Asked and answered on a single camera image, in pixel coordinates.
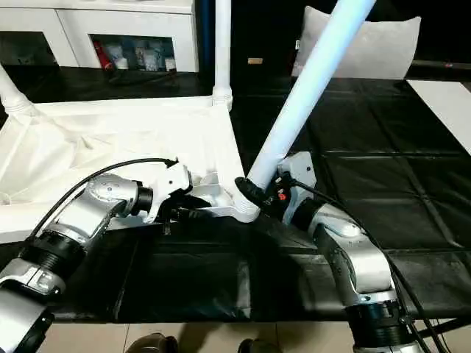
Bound black work mat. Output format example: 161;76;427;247
0;65;471;324

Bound white glass-door cabinet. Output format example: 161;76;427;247
0;0;199;73

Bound black cabinet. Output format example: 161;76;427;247
195;0;314;78

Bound dark left robot foot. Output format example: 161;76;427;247
124;332;177;353

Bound dark right robot foot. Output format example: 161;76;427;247
238;338;284;353

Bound white plastic table leg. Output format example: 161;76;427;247
244;0;378;201
0;64;35;115
212;0;234;111

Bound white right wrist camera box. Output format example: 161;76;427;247
277;151;318;199

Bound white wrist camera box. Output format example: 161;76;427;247
277;151;318;199
144;160;194;223

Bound black low shelf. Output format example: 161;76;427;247
411;59;471;82

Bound black stand leg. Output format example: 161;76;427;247
421;316;471;333

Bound white flat board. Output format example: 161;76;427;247
406;79;471;157

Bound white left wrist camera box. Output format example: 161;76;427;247
144;160;194;223

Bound dark robot foot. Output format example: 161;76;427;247
124;332;177;353
238;338;284;353

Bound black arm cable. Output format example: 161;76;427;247
283;176;446;353
28;157;180;238

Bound light grey cushion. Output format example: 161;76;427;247
292;6;422;80

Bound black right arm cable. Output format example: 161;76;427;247
283;176;446;353

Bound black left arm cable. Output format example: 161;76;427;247
28;157;180;238

